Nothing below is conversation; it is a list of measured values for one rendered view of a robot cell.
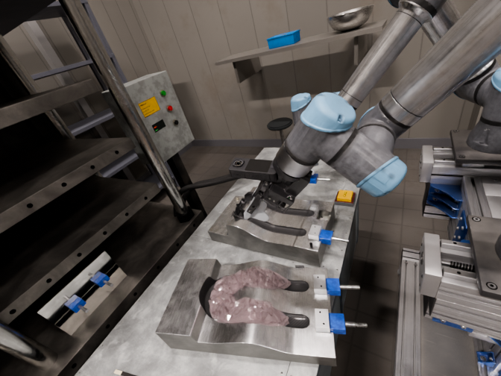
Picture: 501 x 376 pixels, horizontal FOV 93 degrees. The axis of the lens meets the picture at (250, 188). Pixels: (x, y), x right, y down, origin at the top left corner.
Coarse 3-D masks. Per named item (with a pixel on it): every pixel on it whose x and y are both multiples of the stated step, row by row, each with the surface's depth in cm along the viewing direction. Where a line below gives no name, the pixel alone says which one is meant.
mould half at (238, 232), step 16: (304, 208) 100; (320, 208) 97; (224, 224) 109; (240, 224) 95; (288, 224) 95; (304, 224) 92; (320, 224) 90; (224, 240) 105; (240, 240) 99; (256, 240) 94; (272, 240) 91; (288, 240) 88; (304, 240) 86; (288, 256) 91; (304, 256) 86; (320, 256) 84
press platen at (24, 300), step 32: (96, 192) 127; (128, 192) 117; (32, 224) 116; (64, 224) 108; (96, 224) 101; (0, 256) 99; (32, 256) 94; (64, 256) 89; (0, 288) 83; (32, 288) 80
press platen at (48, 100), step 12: (72, 84) 88; (84, 84) 90; (36, 96) 81; (48, 96) 81; (60, 96) 84; (72, 96) 87; (84, 96) 91; (0, 108) 73; (12, 108) 74; (24, 108) 76; (36, 108) 79; (48, 108) 82; (0, 120) 72; (12, 120) 74
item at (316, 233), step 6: (312, 228) 86; (318, 228) 85; (312, 234) 84; (318, 234) 83; (324, 234) 84; (330, 234) 83; (318, 240) 84; (324, 240) 83; (330, 240) 82; (336, 240) 83; (342, 240) 82; (348, 240) 81
